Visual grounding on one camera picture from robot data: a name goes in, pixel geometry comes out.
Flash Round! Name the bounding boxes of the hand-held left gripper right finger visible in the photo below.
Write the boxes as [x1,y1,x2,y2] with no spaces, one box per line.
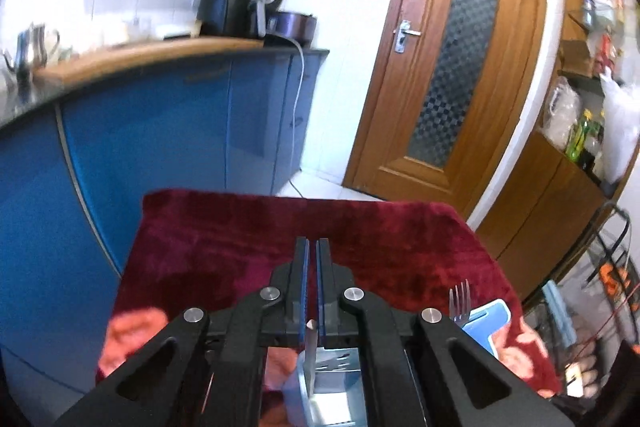
[317,238,571,427]

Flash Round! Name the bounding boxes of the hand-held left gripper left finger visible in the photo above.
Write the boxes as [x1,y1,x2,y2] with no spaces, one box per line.
[52,237,311,427]

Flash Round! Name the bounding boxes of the blue utensil holder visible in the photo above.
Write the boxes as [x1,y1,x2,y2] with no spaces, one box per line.
[282,299,511,427]

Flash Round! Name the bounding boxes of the red floral blanket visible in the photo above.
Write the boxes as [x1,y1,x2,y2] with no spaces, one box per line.
[95,189,561,427]

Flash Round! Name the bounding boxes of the silver fork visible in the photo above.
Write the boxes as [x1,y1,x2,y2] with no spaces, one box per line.
[448,279,472,325]

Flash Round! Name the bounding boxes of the wooden door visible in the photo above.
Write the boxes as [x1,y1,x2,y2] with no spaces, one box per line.
[342,0,551,218]

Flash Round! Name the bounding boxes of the blue kitchen cabinet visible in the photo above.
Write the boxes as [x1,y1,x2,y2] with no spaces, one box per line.
[0,49,326,408]

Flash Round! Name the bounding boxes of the wooden shelf cabinet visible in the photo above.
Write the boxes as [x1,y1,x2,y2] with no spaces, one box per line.
[475,0,640,303]

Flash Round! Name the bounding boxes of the light blue board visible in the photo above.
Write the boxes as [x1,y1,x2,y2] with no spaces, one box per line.
[544,281,577,348]

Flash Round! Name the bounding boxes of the pile of brown eggs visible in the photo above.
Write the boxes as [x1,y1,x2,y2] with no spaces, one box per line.
[567,354,601,400]

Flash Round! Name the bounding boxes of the wooden countertop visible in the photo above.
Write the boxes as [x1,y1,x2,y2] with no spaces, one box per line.
[0,36,331,128]

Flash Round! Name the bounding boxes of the orange black tool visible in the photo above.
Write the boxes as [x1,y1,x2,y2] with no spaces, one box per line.
[597,264,633,290]

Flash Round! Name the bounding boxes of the black air fryer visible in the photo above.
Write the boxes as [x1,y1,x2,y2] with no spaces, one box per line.
[196,0,261,38]

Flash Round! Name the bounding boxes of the clear plastic bag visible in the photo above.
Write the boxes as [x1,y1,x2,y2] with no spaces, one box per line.
[542,77,583,148]

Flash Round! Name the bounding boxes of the green bottle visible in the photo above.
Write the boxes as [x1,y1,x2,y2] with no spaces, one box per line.
[565,109,601,162]

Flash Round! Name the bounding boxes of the white plastic bag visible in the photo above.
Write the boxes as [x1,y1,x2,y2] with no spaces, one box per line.
[597,72,640,185]

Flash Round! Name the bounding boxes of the cardboard box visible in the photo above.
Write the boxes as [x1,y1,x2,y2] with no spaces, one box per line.
[559,38,593,75]

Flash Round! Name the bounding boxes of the metal teapot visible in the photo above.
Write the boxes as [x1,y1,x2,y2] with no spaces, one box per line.
[2,24,61,80]

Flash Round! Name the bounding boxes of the colourful shelf packets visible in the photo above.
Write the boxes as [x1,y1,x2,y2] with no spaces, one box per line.
[580,0,628,75]

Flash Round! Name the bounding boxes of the white power cable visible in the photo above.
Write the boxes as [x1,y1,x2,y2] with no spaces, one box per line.
[280,38,307,198]

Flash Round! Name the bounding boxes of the silver door handle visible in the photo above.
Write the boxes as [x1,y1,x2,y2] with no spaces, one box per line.
[394,19,422,54]

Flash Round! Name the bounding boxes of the red cable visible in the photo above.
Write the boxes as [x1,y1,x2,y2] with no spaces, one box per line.
[570,279,640,365]

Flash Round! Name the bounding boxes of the black wire rack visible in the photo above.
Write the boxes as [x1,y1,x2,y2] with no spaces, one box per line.
[520,202,640,408]

